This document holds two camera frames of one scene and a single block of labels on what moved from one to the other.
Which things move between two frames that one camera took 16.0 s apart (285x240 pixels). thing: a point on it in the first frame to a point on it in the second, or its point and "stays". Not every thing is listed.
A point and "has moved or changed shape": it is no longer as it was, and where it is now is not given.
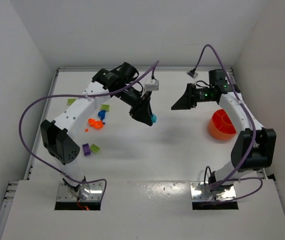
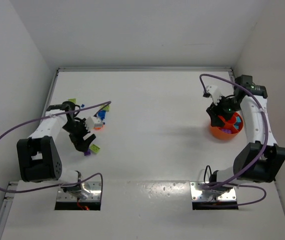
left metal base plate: (96, 194) stays
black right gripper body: (191, 95) to (214, 114)
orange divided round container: (221, 126) stays
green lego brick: (70, 101) stays
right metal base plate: (201, 191) stays
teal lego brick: (153, 118) has moved or changed shape
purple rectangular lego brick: (86, 149) stays
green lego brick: (94, 148) stays
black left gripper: (139, 105) to (81, 136)
